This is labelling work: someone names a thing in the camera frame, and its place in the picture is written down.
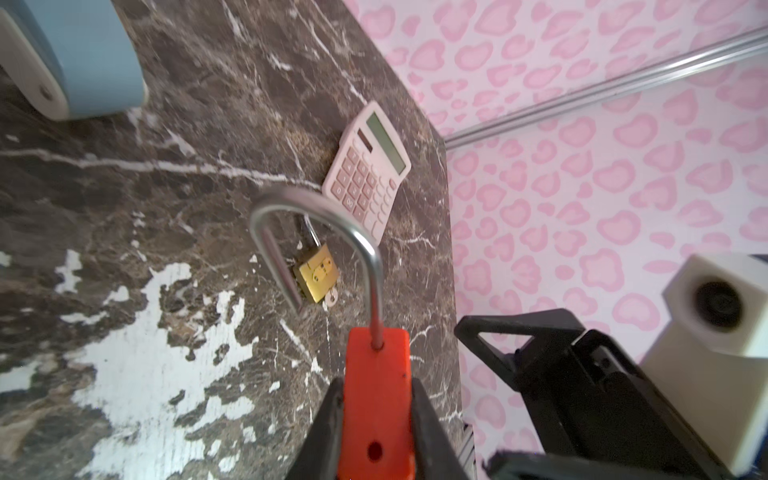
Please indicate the pink calculator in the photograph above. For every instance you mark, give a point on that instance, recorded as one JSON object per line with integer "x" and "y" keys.
{"x": 369, "y": 167}

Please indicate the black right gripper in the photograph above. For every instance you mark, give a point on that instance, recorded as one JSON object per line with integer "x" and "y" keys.
{"x": 597, "y": 415}

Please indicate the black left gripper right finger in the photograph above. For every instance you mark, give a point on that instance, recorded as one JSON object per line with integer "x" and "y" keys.
{"x": 434, "y": 454}

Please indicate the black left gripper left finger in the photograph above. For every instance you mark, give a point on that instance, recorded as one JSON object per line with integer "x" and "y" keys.
{"x": 319, "y": 455}

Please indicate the red padlock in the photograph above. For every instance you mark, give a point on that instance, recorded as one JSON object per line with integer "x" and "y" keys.
{"x": 377, "y": 438}

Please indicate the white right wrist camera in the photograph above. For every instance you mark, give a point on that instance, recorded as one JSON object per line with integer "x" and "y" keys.
{"x": 710, "y": 361}

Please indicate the brass padlock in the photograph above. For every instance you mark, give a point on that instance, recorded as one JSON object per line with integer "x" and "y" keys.
{"x": 317, "y": 273}

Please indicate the blue stapler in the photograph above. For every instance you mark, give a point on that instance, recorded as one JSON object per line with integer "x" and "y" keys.
{"x": 71, "y": 60}

